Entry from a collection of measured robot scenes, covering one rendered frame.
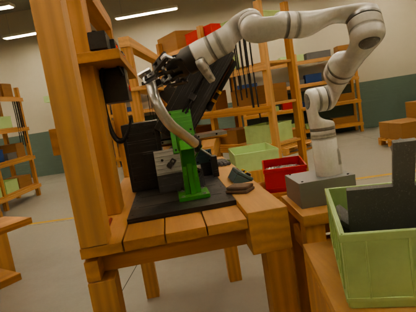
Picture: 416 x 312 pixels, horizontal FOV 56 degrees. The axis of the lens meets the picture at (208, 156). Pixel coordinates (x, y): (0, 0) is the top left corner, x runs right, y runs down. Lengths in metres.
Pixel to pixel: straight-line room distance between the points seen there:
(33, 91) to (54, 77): 10.89
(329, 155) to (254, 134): 3.26
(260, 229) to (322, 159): 0.37
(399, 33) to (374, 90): 1.58
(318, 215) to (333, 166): 0.21
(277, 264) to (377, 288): 0.53
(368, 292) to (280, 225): 0.50
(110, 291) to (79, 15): 1.05
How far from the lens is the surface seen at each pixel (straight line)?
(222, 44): 1.06
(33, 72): 12.20
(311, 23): 1.11
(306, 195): 1.47
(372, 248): 0.91
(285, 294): 1.46
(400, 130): 7.65
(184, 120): 1.91
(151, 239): 1.33
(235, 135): 5.04
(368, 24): 1.15
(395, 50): 11.78
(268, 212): 1.34
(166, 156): 1.90
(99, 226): 1.33
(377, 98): 11.56
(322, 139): 1.50
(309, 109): 1.50
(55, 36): 1.32
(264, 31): 1.06
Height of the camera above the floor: 1.27
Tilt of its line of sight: 7 degrees down
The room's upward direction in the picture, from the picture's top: 9 degrees counter-clockwise
